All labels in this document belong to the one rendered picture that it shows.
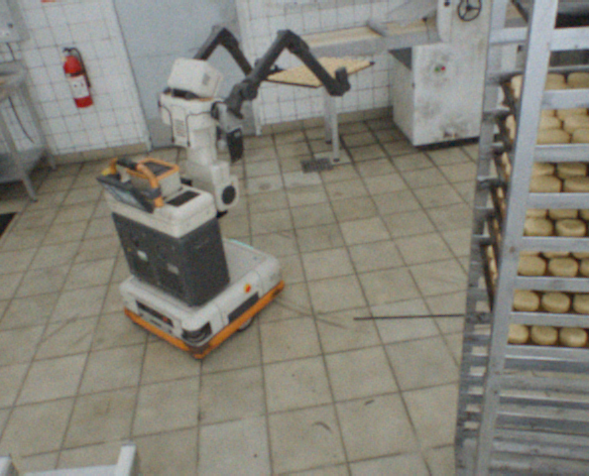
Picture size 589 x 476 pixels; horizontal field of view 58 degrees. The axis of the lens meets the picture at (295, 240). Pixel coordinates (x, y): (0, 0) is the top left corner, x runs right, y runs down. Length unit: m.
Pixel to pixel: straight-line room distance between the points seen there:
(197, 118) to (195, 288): 0.78
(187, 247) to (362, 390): 1.01
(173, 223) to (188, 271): 0.26
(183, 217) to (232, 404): 0.87
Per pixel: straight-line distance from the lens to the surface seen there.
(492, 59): 1.35
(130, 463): 1.32
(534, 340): 1.27
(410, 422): 2.41
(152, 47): 5.07
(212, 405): 2.57
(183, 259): 2.44
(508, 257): 1.04
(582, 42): 0.93
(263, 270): 2.82
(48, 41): 5.20
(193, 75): 2.54
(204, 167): 2.68
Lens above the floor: 1.90
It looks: 33 degrees down
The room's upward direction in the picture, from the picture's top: 7 degrees counter-clockwise
